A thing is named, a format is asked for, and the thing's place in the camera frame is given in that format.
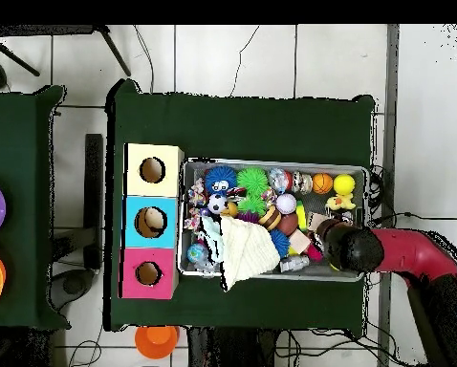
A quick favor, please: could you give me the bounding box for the light blue cloth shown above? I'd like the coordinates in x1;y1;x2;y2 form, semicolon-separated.
199;215;226;265

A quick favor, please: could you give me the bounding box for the cream white waffle cloth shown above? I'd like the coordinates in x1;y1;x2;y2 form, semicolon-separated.
218;215;282;292

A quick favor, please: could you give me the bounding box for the wooden box with three holes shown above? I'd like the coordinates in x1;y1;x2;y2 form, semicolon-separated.
118;142;185;300

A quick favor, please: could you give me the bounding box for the small soccer ball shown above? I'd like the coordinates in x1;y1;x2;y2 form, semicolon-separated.
207;193;229;215

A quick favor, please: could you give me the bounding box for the blue spiky ball with eyes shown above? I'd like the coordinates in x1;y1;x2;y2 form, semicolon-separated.
204;165;238;196

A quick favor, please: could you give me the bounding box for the large green spiky ball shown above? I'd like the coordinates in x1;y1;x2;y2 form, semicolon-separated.
235;166;270;196

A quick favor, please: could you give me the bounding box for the toy hamburger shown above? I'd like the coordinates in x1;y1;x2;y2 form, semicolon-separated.
257;205;282;231

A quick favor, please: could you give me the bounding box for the plain wooden cube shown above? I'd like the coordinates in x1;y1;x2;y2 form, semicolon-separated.
288;228;313;254

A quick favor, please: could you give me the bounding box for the small orange basketball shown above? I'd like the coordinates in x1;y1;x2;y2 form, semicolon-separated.
311;172;334;195

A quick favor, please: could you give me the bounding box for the yellow duck plush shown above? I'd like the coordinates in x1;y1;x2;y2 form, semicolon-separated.
324;192;357;211

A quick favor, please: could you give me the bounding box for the yellow foam ball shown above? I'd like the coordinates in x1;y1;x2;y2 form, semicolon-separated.
333;173;357;194

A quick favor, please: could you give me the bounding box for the black upright panel stand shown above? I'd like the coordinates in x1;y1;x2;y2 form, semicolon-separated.
49;133;104;312

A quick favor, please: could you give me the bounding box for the orange plastic cup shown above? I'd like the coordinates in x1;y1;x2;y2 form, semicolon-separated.
134;325;181;360

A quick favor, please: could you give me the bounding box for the black tripod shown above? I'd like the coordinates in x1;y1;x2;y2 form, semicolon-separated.
0;24;133;77

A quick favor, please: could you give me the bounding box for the dark green side tablecloth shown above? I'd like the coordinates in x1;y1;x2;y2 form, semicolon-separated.
0;84;71;332

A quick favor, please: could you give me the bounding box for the shallow wire mesh bin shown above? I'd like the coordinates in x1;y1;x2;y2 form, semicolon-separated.
176;157;370;283

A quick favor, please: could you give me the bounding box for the thin black floor cable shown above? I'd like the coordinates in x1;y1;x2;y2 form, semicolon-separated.
229;24;261;97

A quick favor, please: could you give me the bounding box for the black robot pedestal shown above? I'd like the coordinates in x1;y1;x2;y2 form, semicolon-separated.
185;327;279;367

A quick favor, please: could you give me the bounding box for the black power cable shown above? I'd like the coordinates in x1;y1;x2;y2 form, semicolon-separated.
369;210;457;222

